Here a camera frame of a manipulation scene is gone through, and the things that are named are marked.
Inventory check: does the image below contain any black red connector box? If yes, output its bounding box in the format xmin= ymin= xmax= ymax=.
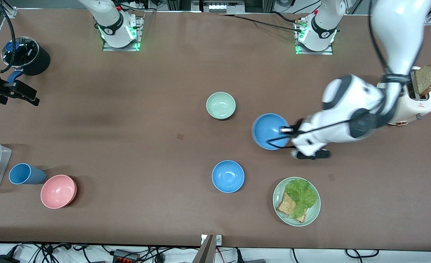
xmin=113 ymin=249 xmax=140 ymax=263

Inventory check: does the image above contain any blue cup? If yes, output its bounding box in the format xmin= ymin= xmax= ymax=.
xmin=9 ymin=163 xmax=47 ymax=185

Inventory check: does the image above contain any white toaster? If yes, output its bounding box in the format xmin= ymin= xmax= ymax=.
xmin=378 ymin=66 xmax=431 ymax=127

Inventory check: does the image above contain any white power strip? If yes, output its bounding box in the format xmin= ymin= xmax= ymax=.
xmin=207 ymin=2 xmax=246 ymax=14

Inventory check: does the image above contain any brown toast slice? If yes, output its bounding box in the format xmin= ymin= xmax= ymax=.
xmin=415 ymin=65 xmax=431 ymax=96

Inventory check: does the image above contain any light green plate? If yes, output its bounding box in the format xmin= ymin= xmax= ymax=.
xmin=273 ymin=177 xmax=321 ymax=227

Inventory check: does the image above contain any grey camera pole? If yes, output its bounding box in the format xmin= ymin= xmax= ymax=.
xmin=193 ymin=235 xmax=216 ymax=263

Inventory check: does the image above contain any pink bowl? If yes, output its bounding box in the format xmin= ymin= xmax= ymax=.
xmin=41 ymin=175 xmax=77 ymax=209

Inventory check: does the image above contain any brown bread slice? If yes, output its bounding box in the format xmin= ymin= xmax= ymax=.
xmin=277 ymin=192 xmax=307 ymax=223

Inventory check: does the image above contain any green lettuce leaf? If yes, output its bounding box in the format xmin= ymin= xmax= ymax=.
xmin=285 ymin=178 xmax=318 ymax=219

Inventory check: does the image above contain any blue bowl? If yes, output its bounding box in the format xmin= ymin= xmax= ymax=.
xmin=252 ymin=113 xmax=293 ymax=150
xmin=212 ymin=160 xmax=245 ymax=193

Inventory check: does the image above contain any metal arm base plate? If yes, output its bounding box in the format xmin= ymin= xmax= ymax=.
xmin=102 ymin=16 xmax=143 ymax=52
xmin=295 ymin=18 xmax=334 ymax=55

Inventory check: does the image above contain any glass lid blue knob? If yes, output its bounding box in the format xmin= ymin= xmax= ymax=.
xmin=1 ymin=37 xmax=40 ymax=68

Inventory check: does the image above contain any light green bowl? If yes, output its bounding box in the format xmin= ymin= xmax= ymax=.
xmin=206 ymin=92 xmax=236 ymax=120

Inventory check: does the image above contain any black saucepan blue handle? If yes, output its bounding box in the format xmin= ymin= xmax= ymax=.
xmin=1 ymin=37 xmax=51 ymax=85

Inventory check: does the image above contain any black cable loop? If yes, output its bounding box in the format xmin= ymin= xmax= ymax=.
xmin=345 ymin=249 xmax=379 ymax=258

